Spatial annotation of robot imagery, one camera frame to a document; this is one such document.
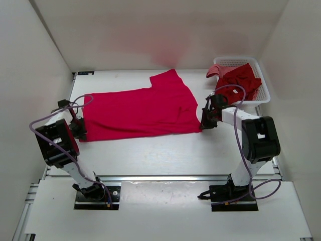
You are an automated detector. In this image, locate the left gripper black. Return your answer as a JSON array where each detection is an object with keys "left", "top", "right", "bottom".
[{"left": 68, "top": 116, "right": 88, "bottom": 141}]

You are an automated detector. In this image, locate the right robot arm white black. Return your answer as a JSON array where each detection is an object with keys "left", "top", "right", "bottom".
[{"left": 200, "top": 94, "right": 281, "bottom": 201}]

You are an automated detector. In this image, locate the salmon pink t shirt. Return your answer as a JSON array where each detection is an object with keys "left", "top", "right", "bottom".
[{"left": 206, "top": 64, "right": 226, "bottom": 78}]

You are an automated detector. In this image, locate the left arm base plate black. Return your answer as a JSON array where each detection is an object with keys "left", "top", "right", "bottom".
[{"left": 73, "top": 184, "right": 121, "bottom": 210}]

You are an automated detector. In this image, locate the small dark label sticker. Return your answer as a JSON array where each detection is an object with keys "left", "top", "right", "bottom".
[{"left": 77, "top": 71, "right": 95, "bottom": 76}]

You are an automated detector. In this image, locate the dark red t shirt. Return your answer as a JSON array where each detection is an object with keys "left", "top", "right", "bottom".
[{"left": 215, "top": 63, "right": 262, "bottom": 104}]

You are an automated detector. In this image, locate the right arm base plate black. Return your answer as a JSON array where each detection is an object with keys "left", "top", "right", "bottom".
[{"left": 198, "top": 184, "right": 259, "bottom": 212}]

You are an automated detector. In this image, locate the aluminium frame rail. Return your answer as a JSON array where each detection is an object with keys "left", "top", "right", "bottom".
[{"left": 12, "top": 105, "right": 313, "bottom": 241}]

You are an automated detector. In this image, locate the white plastic laundry basket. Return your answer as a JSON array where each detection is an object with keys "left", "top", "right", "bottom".
[{"left": 213, "top": 57, "right": 270, "bottom": 111}]

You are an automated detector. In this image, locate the magenta t shirt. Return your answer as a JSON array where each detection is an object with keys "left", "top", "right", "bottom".
[{"left": 83, "top": 69, "right": 201, "bottom": 142}]

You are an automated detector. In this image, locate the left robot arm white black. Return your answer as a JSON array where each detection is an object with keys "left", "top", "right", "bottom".
[{"left": 29, "top": 99, "right": 105, "bottom": 201}]

